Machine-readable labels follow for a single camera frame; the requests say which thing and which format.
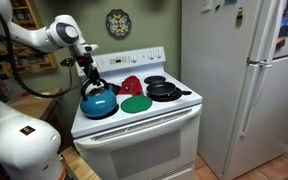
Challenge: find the white refrigerator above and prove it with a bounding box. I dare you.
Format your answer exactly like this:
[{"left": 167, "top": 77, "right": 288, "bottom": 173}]
[{"left": 180, "top": 0, "right": 288, "bottom": 180}]

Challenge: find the round green mat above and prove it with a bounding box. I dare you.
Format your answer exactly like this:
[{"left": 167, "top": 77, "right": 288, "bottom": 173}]
[{"left": 120, "top": 95, "right": 153, "bottom": 114}]

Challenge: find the light wooden robot table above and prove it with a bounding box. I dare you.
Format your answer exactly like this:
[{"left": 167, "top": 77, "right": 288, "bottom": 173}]
[{"left": 60, "top": 146, "right": 102, "bottom": 180}]

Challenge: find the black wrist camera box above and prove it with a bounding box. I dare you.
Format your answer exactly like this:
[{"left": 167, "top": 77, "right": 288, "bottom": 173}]
[{"left": 59, "top": 57, "right": 77, "bottom": 68}]

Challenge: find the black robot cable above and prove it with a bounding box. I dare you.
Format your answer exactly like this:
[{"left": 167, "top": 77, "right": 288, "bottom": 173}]
[{"left": 0, "top": 0, "right": 85, "bottom": 99}]

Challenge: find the red oven mitt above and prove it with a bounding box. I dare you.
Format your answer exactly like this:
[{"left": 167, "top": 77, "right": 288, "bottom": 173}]
[{"left": 118, "top": 75, "right": 144, "bottom": 97}]

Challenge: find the blue kettle with black handle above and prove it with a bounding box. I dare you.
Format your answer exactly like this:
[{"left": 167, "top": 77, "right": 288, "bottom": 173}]
[{"left": 79, "top": 78, "right": 119, "bottom": 118}]

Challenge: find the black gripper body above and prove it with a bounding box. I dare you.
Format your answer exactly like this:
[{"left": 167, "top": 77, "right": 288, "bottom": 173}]
[{"left": 74, "top": 53, "right": 100, "bottom": 83}]

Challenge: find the wooden wall shelf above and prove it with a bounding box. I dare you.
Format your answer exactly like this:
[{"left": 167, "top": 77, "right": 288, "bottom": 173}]
[{"left": 0, "top": 0, "right": 58, "bottom": 77}]

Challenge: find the yellow bottle-shaped magnet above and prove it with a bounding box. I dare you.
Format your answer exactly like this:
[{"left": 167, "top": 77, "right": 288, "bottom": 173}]
[{"left": 235, "top": 7, "right": 244, "bottom": 28}]

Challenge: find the white paper note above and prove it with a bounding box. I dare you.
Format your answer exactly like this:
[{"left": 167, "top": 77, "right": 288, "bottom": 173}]
[{"left": 201, "top": 0, "right": 213, "bottom": 14}]

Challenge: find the white electric stove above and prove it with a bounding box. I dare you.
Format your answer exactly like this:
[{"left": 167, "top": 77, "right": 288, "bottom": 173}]
[{"left": 70, "top": 46, "right": 203, "bottom": 180}]

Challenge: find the dark wooden side table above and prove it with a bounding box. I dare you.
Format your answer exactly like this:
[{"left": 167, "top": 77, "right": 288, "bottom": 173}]
[{"left": 5, "top": 88, "right": 62, "bottom": 122}]

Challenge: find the black frying pan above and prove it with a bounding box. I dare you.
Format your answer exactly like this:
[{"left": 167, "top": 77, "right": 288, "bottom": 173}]
[{"left": 146, "top": 81, "right": 193, "bottom": 98}]

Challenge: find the colourful decorative wall plate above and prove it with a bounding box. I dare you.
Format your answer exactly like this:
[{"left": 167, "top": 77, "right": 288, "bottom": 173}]
[{"left": 105, "top": 8, "right": 132, "bottom": 39}]

